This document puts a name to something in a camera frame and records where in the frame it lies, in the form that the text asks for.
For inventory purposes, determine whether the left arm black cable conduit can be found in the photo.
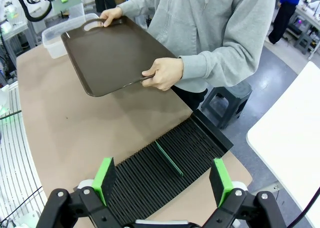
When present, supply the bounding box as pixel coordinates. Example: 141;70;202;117
14;0;53;23

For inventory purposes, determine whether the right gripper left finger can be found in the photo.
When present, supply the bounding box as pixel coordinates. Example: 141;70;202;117
37;157;118;228

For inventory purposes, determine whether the clear plastic box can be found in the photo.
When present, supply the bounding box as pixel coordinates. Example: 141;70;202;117
41;13;101;60

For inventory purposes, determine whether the person's left forearm grey sleeve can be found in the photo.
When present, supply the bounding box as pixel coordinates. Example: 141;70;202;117
178;41;261;88

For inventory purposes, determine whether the person's left hand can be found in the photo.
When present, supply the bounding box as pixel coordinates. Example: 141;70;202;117
141;57;183;91

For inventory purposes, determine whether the green rectangular PCB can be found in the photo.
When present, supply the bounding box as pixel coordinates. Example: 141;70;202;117
154;140;184;176

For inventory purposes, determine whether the person in blue top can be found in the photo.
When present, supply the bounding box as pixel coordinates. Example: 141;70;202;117
267;0;305;45

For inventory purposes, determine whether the person's right hand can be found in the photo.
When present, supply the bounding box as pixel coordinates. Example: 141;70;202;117
99;7;123;28

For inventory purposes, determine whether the person in grey hoodie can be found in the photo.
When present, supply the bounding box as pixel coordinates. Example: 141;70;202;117
117;0;276;111

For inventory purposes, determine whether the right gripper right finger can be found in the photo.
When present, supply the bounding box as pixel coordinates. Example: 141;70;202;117
204;157;286;228

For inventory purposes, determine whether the person's right forearm grey sleeve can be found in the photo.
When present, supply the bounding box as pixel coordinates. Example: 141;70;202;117
117;0;161;16

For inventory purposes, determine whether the white wire fence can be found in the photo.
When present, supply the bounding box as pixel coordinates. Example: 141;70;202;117
0;86;48;228

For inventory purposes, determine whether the dark brown plastic tray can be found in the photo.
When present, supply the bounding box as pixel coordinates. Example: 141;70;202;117
61;15;177;98

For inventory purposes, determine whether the black slotted PCB rack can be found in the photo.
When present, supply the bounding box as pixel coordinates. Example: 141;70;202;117
73;109;234;222

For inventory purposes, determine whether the thin black camera cable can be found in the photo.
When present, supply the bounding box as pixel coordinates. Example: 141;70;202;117
287;192;320;228

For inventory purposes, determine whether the grey plastic stool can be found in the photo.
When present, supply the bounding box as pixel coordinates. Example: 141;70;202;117
201;81;253;130
294;32;313;55

